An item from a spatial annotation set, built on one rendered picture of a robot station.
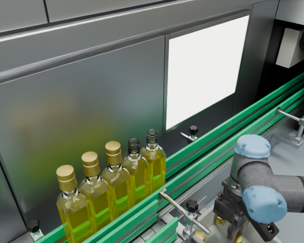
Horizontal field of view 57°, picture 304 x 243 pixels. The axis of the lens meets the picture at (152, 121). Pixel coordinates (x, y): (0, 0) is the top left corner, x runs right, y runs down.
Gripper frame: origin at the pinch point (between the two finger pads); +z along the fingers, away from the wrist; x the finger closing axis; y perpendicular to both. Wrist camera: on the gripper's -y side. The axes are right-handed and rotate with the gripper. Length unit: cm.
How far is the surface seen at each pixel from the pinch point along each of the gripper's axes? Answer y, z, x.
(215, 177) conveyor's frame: 16.3, -6.3, -10.0
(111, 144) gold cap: 22.1, -35.8, 25.5
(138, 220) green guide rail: 15.5, -14.1, 23.8
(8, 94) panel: 33, -49, 40
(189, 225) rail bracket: 6.4, -12.8, 14.4
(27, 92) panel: 33, -48, 37
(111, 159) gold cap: 20.6, -33.0, 26.8
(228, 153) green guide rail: 18.3, -10.5, -18.8
